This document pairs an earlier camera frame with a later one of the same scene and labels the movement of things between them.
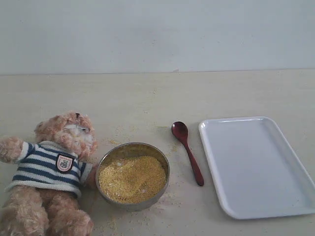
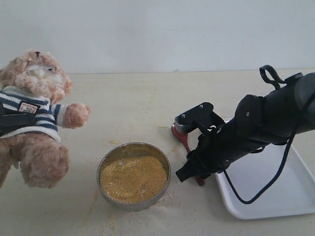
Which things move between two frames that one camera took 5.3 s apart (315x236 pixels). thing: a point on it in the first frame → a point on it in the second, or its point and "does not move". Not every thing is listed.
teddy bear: x=43 y=193 → x=34 y=82
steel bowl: x=133 y=176 does not move
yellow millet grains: x=132 y=179 does not move
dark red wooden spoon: x=180 y=131 does not move
